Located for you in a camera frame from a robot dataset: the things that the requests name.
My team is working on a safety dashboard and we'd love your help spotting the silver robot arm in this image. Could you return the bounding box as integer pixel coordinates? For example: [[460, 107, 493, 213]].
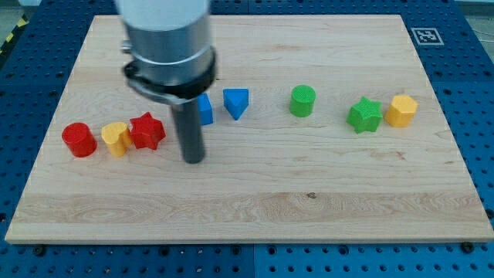
[[115, 0, 216, 164]]

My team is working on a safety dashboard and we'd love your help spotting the yellow black hazard tape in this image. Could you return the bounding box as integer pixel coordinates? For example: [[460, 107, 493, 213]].
[[1, 14, 29, 56]]

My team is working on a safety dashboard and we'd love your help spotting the red star block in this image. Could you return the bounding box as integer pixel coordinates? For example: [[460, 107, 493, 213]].
[[130, 112, 166, 150]]

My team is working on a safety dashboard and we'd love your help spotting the yellow hexagon block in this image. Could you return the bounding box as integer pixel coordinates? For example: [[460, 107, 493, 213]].
[[384, 94, 418, 127]]

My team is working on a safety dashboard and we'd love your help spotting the green star block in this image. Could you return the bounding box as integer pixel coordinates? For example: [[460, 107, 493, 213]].
[[347, 97, 383, 134]]

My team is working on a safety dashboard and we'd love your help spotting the red cylinder block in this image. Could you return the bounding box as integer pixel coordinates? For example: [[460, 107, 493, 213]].
[[62, 122, 97, 158]]

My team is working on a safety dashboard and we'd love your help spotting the blue cube block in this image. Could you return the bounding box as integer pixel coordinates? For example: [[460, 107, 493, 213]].
[[198, 93, 214, 125]]

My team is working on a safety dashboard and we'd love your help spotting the wooden board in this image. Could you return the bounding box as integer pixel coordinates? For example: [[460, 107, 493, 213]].
[[5, 15, 493, 245]]

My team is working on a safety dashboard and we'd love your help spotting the white fiducial marker tag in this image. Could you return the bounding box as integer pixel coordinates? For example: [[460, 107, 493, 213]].
[[411, 27, 444, 46]]

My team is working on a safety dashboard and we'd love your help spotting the green cylinder block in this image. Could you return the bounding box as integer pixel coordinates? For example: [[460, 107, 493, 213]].
[[289, 85, 316, 117]]

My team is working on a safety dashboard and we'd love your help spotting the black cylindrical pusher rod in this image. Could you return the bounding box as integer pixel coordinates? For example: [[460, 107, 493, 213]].
[[171, 99, 205, 164]]

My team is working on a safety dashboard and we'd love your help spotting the blue triangle block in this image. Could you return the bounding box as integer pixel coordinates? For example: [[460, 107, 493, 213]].
[[223, 88, 249, 120]]

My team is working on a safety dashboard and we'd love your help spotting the yellow heart block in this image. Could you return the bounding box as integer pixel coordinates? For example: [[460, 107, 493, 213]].
[[101, 122, 133, 158]]

